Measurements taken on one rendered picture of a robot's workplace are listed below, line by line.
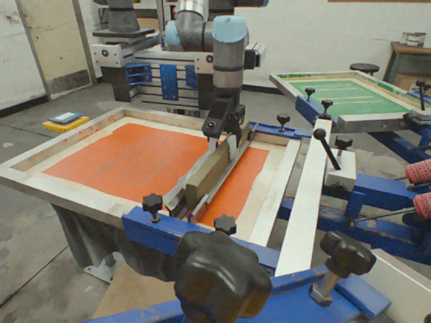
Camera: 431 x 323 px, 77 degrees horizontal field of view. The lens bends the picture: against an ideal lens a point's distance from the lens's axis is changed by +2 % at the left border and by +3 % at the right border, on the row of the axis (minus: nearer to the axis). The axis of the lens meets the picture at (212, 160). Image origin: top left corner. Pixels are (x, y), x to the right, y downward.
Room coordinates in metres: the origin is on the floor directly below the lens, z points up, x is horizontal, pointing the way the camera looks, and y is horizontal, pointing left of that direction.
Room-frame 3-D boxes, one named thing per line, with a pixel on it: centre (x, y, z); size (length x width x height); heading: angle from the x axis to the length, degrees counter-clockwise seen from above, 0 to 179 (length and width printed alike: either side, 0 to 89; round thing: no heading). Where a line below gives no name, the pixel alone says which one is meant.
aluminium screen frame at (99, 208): (0.74, 0.16, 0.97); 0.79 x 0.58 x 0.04; 66
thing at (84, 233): (0.57, 0.29, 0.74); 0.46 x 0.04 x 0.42; 66
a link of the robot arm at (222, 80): (0.68, -0.04, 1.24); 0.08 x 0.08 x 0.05
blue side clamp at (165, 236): (0.39, 0.05, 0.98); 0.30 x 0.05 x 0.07; 66
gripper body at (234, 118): (0.69, -0.04, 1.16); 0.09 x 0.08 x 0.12; 156
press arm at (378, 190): (0.52, -0.36, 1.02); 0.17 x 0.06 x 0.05; 66
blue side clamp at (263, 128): (0.90, -0.17, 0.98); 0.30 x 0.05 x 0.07; 66
